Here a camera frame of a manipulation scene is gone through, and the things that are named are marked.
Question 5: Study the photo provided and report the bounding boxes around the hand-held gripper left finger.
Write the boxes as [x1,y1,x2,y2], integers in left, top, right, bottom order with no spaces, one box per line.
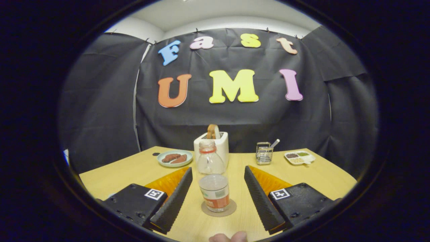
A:
[96,166,194,235]

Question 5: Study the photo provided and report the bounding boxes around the pale green plate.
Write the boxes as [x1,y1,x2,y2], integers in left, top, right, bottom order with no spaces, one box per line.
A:
[157,150,194,168]

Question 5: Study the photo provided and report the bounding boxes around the white divided dish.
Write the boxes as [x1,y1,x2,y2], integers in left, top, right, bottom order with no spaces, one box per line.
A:
[284,151,316,165]

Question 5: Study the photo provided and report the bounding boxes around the wooden table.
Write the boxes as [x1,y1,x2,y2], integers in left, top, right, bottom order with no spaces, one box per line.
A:
[78,146,357,242]

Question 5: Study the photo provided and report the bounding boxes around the white toaster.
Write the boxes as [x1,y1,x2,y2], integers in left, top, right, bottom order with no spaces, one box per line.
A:
[194,131,229,168]

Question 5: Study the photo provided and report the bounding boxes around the clear plastic juice bottle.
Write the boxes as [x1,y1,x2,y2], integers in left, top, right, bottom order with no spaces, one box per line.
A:
[196,140,230,212]

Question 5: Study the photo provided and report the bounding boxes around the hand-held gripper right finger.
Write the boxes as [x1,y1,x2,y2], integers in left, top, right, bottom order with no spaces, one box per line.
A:
[244,165,342,235]

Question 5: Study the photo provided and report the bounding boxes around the metal wire utensil holder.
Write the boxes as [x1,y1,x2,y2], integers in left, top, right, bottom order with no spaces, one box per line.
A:
[256,142,274,165]

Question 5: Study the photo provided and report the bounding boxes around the brown toast slice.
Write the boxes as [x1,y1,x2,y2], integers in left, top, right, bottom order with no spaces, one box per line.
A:
[207,124,221,139]

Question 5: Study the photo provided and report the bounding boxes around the round brown coaster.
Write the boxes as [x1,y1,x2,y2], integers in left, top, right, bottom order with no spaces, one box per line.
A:
[201,198,237,217]

